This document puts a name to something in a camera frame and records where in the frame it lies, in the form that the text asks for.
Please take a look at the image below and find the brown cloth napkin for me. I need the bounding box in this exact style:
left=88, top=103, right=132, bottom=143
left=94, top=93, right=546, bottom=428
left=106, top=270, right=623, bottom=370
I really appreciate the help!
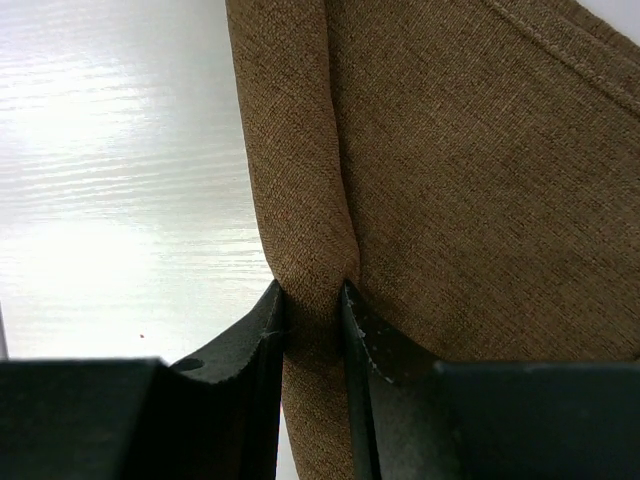
left=226, top=1, right=639, bottom=479

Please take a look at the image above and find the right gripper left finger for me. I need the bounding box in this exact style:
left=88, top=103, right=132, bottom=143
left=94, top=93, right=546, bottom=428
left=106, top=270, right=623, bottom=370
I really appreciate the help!
left=99, top=281, right=285, bottom=479

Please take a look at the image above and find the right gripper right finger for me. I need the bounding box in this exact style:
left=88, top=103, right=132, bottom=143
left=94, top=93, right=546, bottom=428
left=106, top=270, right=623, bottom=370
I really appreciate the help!
left=340, top=281, right=480, bottom=479

